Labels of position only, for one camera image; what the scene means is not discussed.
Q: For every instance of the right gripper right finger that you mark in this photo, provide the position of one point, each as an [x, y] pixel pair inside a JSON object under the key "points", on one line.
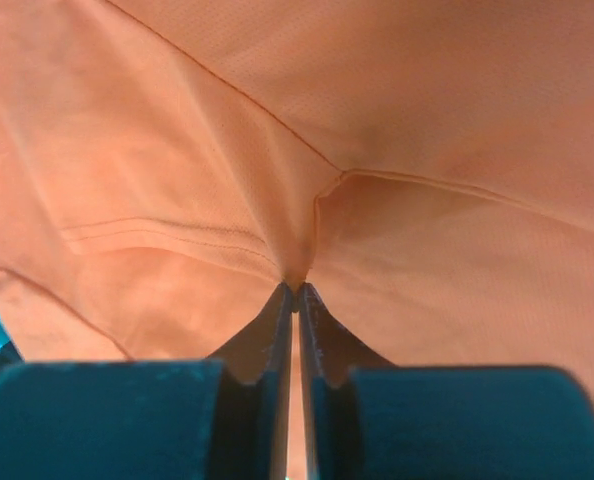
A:
{"points": [[367, 418]]}

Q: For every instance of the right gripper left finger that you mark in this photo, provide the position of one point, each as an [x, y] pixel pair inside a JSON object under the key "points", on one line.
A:
{"points": [[221, 417]]}

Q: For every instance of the orange t shirt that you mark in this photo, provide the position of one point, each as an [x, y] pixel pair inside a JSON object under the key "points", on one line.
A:
{"points": [[428, 166]]}

